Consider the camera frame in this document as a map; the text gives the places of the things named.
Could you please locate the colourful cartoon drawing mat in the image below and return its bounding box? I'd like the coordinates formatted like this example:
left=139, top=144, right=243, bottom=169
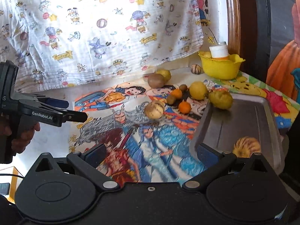
left=67, top=71, right=297, bottom=185

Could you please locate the white cartoon print cloth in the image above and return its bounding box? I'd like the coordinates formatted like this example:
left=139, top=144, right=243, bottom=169
left=1, top=0, right=204, bottom=92

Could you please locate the person's left hand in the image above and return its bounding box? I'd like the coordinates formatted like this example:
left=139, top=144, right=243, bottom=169
left=1, top=116, right=40, bottom=154

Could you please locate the wooden frame post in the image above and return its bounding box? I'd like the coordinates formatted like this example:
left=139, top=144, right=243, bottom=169
left=226, top=0, right=241, bottom=54

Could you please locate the small striped melon by bowl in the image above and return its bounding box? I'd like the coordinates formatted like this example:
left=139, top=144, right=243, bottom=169
left=190, top=64, right=202, bottom=75

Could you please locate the yellow potato-like fruit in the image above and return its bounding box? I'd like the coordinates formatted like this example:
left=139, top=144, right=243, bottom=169
left=156, top=69, right=171, bottom=83

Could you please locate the metal baking tray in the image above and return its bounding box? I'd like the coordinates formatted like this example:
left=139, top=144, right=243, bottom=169
left=189, top=94, right=284, bottom=174

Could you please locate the small orange mandarin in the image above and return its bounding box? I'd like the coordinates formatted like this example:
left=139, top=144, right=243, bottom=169
left=170, top=88, right=183, bottom=99
left=178, top=100, right=192, bottom=114

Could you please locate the white jar with orange base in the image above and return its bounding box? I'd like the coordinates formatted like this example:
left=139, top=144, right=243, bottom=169
left=209, top=42, right=229, bottom=60

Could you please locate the yellow plastic bowl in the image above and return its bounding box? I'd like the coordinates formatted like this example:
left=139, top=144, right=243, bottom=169
left=198, top=51, right=245, bottom=80

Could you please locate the large brown kiwi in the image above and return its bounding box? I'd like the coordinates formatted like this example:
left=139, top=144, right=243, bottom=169
left=147, top=73, right=165, bottom=88

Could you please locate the yellow fruit in bowl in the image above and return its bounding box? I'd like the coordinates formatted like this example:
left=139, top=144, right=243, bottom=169
left=203, top=51, right=212, bottom=58

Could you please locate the orange dress figure poster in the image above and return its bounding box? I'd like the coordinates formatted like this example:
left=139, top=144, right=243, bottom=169
left=266, top=0, right=299, bottom=102

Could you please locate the yellow green mango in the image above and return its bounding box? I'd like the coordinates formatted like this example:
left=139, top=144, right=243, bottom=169
left=208, top=90, right=233, bottom=110

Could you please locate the yellow lemon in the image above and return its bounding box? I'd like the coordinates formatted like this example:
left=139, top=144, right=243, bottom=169
left=189, top=81, right=208, bottom=101

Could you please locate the black cable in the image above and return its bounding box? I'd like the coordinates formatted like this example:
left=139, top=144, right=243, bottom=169
left=0, top=173, right=24, bottom=180

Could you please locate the small brown kiwi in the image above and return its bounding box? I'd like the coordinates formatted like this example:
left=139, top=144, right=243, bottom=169
left=166, top=94, right=176, bottom=106

